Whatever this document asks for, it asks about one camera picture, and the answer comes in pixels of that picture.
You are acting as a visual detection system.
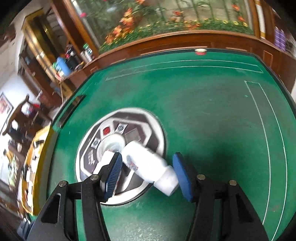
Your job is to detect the wooden chair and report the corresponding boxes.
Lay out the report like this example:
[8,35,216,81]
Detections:
[2,94,52,144]

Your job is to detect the white bottle with cap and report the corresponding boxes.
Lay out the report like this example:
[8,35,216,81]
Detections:
[121,141,179,196]

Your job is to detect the framed wall painting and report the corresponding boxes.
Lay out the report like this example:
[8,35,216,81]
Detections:
[0,92,14,133]

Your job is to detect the white pill bottle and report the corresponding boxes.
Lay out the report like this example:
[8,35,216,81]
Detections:
[92,151,115,175]

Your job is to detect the wooden cabinet ledge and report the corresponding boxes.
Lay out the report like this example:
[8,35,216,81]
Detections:
[63,30,295,91]

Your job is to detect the flower mural glass panel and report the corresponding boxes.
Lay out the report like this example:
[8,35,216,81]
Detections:
[71,0,253,53]

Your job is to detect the black phone on table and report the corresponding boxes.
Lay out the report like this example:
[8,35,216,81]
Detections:
[52,94,86,128]

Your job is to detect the round table centre console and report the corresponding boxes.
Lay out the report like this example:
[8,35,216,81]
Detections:
[75,107,167,206]

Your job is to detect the red white small cup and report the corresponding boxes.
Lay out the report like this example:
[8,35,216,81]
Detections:
[195,48,207,55]

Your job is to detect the blue thermos jug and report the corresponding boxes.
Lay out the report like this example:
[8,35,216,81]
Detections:
[56,56,72,76]

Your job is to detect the purple stacked items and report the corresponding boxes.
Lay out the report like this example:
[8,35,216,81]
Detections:
[274,27,286,51]

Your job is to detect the yellow storage box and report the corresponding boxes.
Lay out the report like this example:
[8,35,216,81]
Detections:
[21,125,58,216]

